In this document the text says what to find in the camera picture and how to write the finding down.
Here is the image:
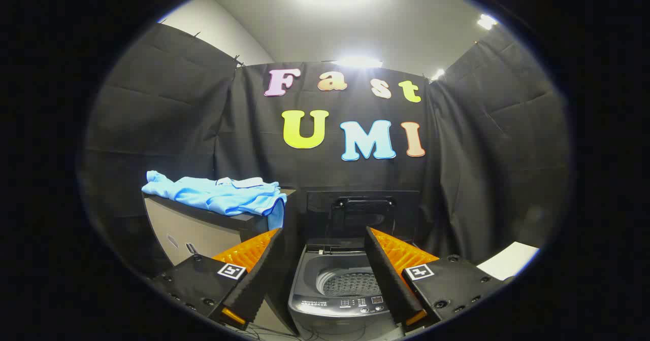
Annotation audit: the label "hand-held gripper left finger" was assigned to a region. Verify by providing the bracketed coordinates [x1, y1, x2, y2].
[152, 228, 285, 330]

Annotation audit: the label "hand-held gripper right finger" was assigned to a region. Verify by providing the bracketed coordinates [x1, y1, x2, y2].
[364, 226, 514, 331]

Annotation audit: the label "dark grey washing machine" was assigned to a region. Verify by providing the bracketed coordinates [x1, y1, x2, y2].
[288, 242, 407, 339]

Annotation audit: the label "dark glass washing machine lid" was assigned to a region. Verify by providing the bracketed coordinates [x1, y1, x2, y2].
[306, 190, 421, 253]

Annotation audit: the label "light blue polo shirt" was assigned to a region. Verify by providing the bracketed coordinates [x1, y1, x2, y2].
[141, 170, 288, 230]

